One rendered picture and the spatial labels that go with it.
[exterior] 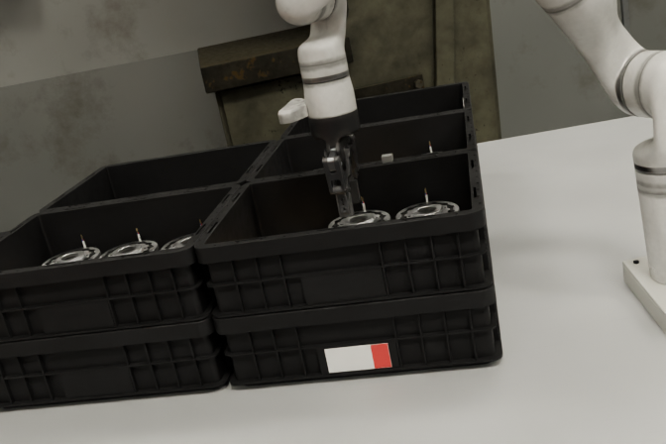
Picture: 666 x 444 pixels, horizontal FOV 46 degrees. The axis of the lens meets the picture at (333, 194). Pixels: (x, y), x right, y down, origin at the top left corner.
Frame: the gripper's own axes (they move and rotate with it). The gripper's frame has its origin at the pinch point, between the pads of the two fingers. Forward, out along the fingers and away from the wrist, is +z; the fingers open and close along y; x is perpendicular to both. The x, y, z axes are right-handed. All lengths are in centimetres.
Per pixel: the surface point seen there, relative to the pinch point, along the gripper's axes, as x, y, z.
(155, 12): 156, 292, -23
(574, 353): -30.6, -14.3, 20.8
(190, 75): 145, 293, 14
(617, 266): -39.8, 12.6, 20.7
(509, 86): -23, 322, 51
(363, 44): 28, 189, -1
